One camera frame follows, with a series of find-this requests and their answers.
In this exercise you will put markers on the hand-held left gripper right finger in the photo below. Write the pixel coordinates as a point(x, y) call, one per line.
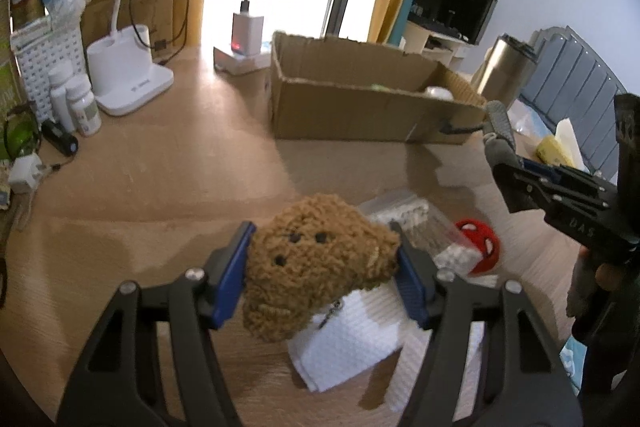
point(412, 282)

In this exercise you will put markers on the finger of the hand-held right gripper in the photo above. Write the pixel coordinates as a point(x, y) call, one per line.
point(520, 187)
point(550, 169)

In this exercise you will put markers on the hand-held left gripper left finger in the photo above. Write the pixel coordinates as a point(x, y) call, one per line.
point(232, 272)

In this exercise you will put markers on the bag of cotton swabs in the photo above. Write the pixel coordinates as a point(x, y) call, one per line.
point(430, 232)

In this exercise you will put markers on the grey sock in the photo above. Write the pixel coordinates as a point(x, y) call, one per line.
point(500, 127)

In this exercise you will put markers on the red ball toy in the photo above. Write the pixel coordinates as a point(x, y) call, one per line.
point(482, 244)

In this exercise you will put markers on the brown plush toy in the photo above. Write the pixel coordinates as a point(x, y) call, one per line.
point(310, 267)

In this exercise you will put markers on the cardboard box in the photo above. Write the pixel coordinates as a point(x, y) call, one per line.
point(340, 107)

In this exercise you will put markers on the person's right hand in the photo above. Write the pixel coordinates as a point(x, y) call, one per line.
point(607, 279)

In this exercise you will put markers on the white tissue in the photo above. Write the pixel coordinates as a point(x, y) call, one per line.
point(570, 134)

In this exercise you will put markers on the grey padded headboard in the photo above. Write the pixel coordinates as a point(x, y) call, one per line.
point(575, 82)

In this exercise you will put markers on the stainless steel tumbler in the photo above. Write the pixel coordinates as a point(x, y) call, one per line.
point(505, 67)

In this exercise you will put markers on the beige monitor stand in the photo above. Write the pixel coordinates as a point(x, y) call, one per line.
point(435, 44)

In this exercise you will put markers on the black monitor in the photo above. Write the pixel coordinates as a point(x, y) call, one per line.
point(452, 7)

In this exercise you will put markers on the white power strip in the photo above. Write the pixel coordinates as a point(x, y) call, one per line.
point(240, 63)

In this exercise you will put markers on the white desk lamp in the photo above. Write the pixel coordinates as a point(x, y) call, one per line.
point(130, 87)

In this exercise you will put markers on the small black device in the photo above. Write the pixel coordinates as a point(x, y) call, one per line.
point(59, 137)

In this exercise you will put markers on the white plug adapter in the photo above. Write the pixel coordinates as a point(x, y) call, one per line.
point(22, 172)

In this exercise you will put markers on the white charger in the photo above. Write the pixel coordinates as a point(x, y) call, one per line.
point(246, 32)

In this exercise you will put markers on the green glass bottle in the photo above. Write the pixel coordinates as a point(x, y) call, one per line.
point(15, 132)

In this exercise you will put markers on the white perforated basket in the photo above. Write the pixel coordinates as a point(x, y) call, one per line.
point(45, 52)

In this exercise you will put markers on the brown carton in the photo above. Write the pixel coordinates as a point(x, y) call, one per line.
point(100, 7)

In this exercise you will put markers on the brown jar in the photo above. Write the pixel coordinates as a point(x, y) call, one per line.
point(27, 2)

